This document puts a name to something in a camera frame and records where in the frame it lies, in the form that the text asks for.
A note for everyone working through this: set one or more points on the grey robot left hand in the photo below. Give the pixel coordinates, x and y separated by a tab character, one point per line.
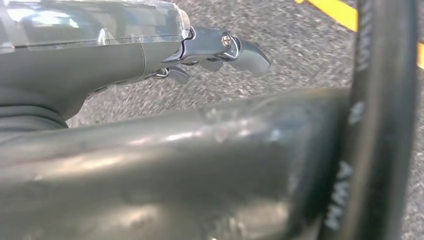
82	63

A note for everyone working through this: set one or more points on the grey robot body shell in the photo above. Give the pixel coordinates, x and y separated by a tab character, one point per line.
165	172

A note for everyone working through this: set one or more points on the yellow floor tape square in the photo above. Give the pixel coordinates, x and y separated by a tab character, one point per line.
341	11

